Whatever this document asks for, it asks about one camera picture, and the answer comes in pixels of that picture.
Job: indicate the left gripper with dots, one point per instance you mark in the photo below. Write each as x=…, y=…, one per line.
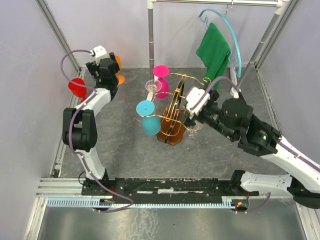
x=94, y=68

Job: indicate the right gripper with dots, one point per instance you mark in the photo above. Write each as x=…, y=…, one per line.
x=188, y=121

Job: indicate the orange wine glass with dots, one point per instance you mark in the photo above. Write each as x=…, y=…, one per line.
x=114, y=69

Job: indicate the red wine glass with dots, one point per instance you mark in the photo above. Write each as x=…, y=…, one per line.
x=78, y=88

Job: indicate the pink wine glass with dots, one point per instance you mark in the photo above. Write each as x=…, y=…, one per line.
x=161, y=71

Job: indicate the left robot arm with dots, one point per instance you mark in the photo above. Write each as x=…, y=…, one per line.
x=79, y=129

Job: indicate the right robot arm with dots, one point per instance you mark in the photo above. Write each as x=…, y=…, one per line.
x=236, y=121

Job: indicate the clear wine glass front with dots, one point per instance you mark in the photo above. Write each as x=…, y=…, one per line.
x=194, y=129

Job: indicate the clear wine glass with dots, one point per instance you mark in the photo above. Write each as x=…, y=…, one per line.
x=194, y=129
x=153, y=88

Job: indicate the clear wine glass rear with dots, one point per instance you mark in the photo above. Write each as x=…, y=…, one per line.
x=153, y=88

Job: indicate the blue wine glass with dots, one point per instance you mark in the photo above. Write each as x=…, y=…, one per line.
x=150, y=122

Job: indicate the light blue clothes hanger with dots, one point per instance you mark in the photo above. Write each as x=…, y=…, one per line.
x=232, y=35

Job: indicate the green cloth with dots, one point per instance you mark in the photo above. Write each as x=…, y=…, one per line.
x=214, y=52

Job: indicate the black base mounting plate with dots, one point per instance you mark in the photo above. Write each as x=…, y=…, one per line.
x=165, y=190

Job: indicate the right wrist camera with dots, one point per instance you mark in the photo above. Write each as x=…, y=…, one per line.
x=195, y=100

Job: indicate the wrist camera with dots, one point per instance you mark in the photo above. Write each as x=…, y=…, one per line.
x=99, y=52
x=195, y=100

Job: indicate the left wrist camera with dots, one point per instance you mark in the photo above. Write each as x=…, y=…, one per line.
x=99, y=52

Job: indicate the gold wire glass rack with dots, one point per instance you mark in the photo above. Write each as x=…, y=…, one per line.
x=172, y=129

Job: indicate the silver clothes rail stand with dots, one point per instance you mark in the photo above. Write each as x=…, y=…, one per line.
x=237, y=77

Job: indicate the light blue cable duct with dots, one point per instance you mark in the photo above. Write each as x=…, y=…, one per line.
x=162, y=204

